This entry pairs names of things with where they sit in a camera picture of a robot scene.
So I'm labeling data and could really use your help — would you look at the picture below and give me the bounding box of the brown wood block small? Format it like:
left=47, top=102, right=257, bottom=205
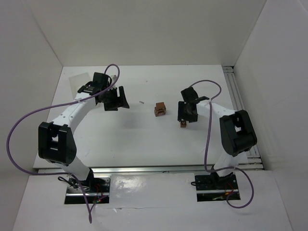
left=180, top=121, right=187, bottom=128

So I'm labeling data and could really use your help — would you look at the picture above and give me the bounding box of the white cardboard box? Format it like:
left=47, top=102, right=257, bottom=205
left=69, top=73, right=92, bottom=99

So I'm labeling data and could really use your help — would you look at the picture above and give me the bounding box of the brown wood block long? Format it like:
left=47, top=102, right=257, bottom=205
left=154, top=108, right=167, bottom=114

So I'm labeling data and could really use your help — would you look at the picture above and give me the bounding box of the brown wood block notched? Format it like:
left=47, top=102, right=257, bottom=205
left=155, top=113, right=166, bottom=117

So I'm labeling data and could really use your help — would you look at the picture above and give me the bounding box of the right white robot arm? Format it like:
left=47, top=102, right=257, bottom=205
left=178, top=87, right=257, bottom=186

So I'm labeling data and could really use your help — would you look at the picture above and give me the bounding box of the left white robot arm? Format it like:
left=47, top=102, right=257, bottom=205
left=38, top=72, right=129, bottom=188

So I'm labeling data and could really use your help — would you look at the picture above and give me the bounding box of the aluminium front rail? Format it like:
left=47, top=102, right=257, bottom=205
left=38, top=162, right=264, bottom=175

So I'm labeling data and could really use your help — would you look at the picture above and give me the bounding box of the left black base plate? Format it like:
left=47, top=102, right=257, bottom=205
left=66, top=176, right=111, bottom=195

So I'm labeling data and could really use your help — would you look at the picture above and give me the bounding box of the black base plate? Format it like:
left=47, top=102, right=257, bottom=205
left=191, top=174, right=238, bottom=191
left=66, top=176, right=111, bottom=195

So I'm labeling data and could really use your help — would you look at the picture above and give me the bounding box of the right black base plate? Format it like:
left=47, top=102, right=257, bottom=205
left=191, top=174, right=238, bottom=191

